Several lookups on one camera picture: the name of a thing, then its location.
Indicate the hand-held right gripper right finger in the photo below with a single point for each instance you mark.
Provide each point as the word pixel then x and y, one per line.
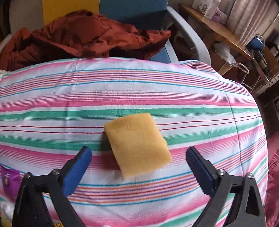
pixel 200 170

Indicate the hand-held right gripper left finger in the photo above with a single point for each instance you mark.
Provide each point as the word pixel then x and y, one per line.
pixel 76 170

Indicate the yellow sponge block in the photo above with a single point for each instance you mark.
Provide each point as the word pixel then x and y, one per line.
pixel 137 144

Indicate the purple snack packet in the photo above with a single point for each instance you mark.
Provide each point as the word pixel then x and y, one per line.
pixel 10 182

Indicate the white snack packet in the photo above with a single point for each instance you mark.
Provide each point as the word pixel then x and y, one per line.
pixel 7 211

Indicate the striped pink green cloth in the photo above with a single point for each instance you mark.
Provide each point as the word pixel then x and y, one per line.
pixel 153 94

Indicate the white plastic bag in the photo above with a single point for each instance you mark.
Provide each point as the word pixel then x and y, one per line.
pixel 222 50

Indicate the wooden desk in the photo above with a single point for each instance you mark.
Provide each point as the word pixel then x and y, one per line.
pixel 224 37

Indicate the rust red jacket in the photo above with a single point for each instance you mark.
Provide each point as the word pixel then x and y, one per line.
pixel 82 35

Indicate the pink tissue box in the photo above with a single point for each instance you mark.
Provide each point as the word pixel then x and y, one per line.
pixel 221 16

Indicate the white printed box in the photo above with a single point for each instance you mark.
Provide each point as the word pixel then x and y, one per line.
pixel 209 7

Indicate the pink patterned curtain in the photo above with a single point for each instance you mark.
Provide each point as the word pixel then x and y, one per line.
pixel 253 9

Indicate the grey yellow blue chair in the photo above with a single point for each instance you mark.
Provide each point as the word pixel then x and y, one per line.
pixel 130 0

